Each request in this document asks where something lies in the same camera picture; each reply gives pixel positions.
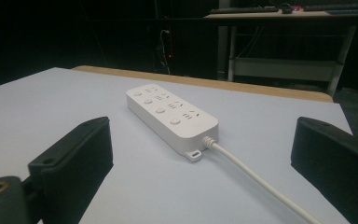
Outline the black keyboard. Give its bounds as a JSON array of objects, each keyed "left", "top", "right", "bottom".
[
  {"left": 303, "top": 3, "right": 358, "bottom": 12},
  {"left": 209, "top": 7, "right": 280, "bottom": 15}
]

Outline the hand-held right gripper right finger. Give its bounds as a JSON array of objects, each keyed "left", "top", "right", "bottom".
[{"left": 290, "top": 117, "right": 358, "bottom": 224}]

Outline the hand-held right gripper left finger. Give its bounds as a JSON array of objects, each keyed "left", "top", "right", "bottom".
[{"left": 27, "top": 116, "right": 114, "bottom": 224}]

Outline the white power strip cable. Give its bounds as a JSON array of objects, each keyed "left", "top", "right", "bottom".
[{"left": 202, "top": 135, "right": 324, "bottom": 224}]

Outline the background desk with metal frame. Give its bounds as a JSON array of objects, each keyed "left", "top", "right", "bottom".
[{"left": 203, "top": 8, "right": 358, "bottom": 97}]

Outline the white sheet table cover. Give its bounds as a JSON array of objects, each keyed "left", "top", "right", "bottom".
[{"left": 0, "top": 67, "right": 353, "bottom": 224}]

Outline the hanging white cable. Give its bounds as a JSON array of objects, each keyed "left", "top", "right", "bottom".
[{"left": 158, "top": 29, "right": 172, "bottom": 76}]

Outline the white power strip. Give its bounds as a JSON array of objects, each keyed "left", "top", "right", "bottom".
[{"left": 125, "top": 83, "right": 219, "bottom": 162}]

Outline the black computer mouse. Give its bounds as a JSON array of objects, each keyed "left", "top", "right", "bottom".
[{"left": 280, "top": 3, "right": 294, "bottom": 15}]

